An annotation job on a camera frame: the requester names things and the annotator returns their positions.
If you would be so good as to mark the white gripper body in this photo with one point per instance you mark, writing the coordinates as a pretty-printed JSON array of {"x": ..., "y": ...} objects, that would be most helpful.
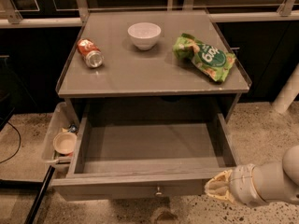
[{"x": 243, "y": 184}]

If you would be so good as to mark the grey drawer cabinet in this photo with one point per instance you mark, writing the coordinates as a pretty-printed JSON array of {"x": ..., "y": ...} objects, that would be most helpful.
[{"x": 128, "y": 71}]

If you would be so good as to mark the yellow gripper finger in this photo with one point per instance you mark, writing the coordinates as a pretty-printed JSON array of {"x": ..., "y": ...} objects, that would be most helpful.
[
  {"x": 220, "y": 180},
  {"x": 221, "y": 193}
]

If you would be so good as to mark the orange soda can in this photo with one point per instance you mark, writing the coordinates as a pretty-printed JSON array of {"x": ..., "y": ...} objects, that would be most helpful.
[{"x": 90, "y": 53}]

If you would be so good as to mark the metal railing frame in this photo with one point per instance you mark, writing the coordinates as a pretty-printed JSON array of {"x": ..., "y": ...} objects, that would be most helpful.
[{"x": 47, "y": 13}]

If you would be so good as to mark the small beige bowl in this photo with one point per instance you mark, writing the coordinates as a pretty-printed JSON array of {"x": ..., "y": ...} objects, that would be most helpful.
[{"x": 64, "y": 143}]

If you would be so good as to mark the green snack bag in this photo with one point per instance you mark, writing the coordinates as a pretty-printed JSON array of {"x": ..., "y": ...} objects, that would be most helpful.
[{"x": 211, "y": 61}]

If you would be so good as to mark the white ceramic bowl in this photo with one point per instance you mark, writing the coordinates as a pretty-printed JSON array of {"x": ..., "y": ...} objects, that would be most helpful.
[{"x": 144, "y": 35}]

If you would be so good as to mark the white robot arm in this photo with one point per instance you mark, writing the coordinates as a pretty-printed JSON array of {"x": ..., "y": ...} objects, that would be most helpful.
[{"x": 266, "y": 137}]

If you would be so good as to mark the black floor bar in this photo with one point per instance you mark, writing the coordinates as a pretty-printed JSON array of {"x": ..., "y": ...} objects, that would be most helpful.
[{"x": 39, "y": 197}]

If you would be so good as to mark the grey top drawer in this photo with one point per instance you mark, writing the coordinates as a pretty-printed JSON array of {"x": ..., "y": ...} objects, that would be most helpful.
[{"x": 123, "y": 159}]

